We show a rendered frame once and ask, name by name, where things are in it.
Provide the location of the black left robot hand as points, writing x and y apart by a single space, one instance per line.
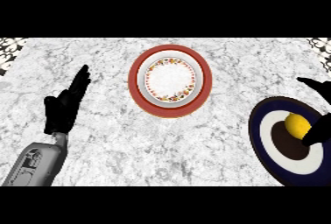
64 108

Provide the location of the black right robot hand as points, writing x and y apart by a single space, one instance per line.
320 128

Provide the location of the yellow lemon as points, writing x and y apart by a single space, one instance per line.
296 125

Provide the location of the navy and white plate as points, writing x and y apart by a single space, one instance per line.
284 157

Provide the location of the red rimmed floral plate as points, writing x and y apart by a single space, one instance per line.
171 80

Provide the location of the black white patterned tile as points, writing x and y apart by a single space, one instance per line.
10 52
321 50

